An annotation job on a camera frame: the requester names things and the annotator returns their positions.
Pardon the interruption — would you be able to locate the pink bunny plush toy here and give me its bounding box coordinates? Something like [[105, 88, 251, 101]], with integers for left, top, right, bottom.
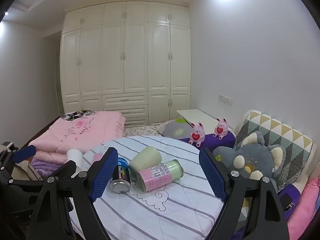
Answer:
[[188, 121, 206, 147], [213, 117, 229, 141]]

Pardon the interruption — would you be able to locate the heart print bedsheet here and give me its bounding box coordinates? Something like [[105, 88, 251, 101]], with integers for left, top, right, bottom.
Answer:
[[122, 121, 176, 138]]

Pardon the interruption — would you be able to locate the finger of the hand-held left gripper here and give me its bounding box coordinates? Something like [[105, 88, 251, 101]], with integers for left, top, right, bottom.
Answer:
[[7, 160, 77, 192], [10, 145, 38, 165]]

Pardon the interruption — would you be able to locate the pink embroidered quilt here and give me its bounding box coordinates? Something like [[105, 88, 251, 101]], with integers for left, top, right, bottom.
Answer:
[[28, 111, 127, 163]]

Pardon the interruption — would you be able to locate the purple cushion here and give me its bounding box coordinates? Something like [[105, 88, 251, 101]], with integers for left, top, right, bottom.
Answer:
[[180, 129, 236, 151]]

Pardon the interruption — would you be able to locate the grey flower pillow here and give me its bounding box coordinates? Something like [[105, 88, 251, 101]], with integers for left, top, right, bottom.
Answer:
[[158, 117, 194, 139]]

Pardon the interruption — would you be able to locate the white nightstand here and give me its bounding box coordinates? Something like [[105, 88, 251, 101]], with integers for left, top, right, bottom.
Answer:
[[176, 109, 233, 133]]

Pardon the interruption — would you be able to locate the white paper cup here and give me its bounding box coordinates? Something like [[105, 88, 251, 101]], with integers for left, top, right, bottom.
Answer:
[[66, 148, 84, 168]]

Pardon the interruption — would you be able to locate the striped white blanket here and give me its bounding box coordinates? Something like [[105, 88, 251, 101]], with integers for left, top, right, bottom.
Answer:
[[70, 135, 226, 240]]

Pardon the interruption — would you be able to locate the pink pillow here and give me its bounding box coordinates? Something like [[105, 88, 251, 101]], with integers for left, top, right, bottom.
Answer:
[[287, 176, 320, 236]]

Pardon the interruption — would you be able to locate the light green cup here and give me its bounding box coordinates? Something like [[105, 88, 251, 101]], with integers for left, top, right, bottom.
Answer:
[[128, 146, 163, 174]]

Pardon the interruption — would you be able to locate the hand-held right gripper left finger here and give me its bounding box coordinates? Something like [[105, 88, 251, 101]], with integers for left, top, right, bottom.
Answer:
[[27, 147, 119, 240]]

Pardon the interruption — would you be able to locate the triangle pattern quilted cover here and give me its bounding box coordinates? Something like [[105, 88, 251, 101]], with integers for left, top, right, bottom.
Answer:
[[233, 109, 314, 186]]

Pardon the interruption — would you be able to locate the white wall socket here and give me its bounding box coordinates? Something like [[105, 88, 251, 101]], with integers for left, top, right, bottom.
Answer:
[[218, 94, 234, 105]]

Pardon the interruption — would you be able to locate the cream white wardrobe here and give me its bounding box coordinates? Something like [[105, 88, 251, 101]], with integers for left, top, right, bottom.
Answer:
[[59, 1, 192, 128]]

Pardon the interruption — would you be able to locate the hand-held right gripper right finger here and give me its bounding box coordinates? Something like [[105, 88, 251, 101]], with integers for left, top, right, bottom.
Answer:
[[199, 147, 291, 240]]

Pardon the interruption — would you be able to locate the small black object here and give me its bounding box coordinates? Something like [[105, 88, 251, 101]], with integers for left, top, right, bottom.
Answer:
[[280, 195, 295, 208]]

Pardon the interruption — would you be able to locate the purple folded blanket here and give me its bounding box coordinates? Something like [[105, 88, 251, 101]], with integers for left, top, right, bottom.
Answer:
[[31, 158, 68, 178]]

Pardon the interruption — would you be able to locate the black and blue can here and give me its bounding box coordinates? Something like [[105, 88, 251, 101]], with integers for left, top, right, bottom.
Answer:
[[109, 157, 132, 194]]

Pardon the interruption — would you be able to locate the purple pillow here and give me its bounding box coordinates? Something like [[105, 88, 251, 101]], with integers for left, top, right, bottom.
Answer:
[[277, 182, 305, 221]]

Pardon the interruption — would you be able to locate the black and white cloth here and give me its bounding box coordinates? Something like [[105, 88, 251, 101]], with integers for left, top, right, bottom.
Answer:
[[61, 109, 94, 122]]

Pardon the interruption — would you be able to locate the pink and green jar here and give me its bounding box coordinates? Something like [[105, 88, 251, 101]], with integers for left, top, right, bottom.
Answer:
[[136, 159, 184, 192]]

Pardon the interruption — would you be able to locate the pink cup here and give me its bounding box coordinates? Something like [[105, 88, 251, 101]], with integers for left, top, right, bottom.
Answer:
[[92, 152, 107, 163]]

